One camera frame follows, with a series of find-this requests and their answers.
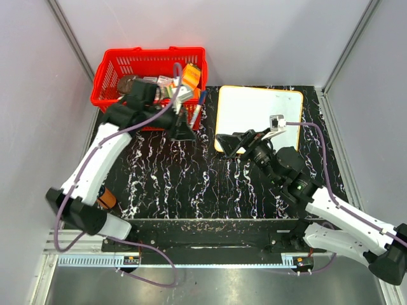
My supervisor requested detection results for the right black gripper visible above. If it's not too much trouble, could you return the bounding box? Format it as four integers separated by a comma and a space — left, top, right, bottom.
216, 128, 281, 186

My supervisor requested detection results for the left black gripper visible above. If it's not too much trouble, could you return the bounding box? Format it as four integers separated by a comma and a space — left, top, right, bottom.
145, 101, 198, 142

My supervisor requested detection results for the white whiteboard with orange frame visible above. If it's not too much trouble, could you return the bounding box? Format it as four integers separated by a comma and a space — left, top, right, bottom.
215, 86, 303, 135

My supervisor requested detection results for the blue capped whiteboard marker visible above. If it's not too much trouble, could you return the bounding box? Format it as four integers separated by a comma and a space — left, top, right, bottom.
190, 90, 207, 128

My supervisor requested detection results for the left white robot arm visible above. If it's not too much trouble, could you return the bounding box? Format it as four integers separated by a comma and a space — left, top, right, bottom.
46, 78, 196, 252

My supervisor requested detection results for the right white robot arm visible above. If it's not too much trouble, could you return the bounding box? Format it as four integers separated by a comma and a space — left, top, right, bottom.
216, 130, 406, 286

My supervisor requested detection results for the pink white small box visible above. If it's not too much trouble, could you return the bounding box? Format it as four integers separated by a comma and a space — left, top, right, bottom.
157, 76, 173, 87

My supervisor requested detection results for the orange juice carton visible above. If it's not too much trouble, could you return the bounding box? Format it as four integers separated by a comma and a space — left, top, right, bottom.
182, 63, 202, 90

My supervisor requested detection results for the teal small box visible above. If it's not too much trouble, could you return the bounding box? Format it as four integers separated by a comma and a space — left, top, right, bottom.
143, 76, 158, 83

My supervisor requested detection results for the brown round bread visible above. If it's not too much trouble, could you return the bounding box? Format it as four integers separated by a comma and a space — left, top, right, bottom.
116, 74, 138, 95

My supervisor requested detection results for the red plastic shopping basket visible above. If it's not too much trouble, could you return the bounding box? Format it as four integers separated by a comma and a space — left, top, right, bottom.
90, 46, 208, 112

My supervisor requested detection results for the orange cylindrical bottle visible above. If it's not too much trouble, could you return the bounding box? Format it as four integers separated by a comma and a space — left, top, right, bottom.
97, 186, 118, 210

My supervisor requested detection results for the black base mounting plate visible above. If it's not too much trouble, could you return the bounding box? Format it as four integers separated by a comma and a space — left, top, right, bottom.
100, 218, 328, 266

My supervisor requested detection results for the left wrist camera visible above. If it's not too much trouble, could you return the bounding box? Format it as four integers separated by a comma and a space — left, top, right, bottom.
175, 86, 194, 104

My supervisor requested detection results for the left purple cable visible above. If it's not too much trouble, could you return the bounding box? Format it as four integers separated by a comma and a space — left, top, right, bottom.
53, 62, 183, 288

